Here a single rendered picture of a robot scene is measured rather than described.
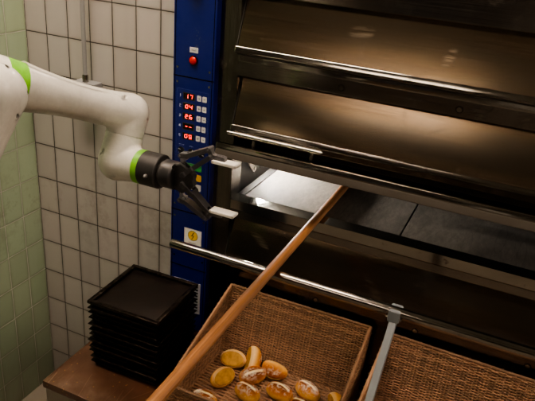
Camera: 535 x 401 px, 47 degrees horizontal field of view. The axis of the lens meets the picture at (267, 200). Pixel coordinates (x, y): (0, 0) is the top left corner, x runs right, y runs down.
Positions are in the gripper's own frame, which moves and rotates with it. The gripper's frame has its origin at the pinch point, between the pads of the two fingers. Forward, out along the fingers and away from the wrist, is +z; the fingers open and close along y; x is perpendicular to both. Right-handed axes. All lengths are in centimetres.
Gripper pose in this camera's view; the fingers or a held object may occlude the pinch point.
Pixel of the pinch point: (232, 190)
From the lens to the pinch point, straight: 155.8
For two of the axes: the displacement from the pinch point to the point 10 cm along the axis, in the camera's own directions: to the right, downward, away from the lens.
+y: -0.8, 9.0, 4.2
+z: 9.1, 2.4, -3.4
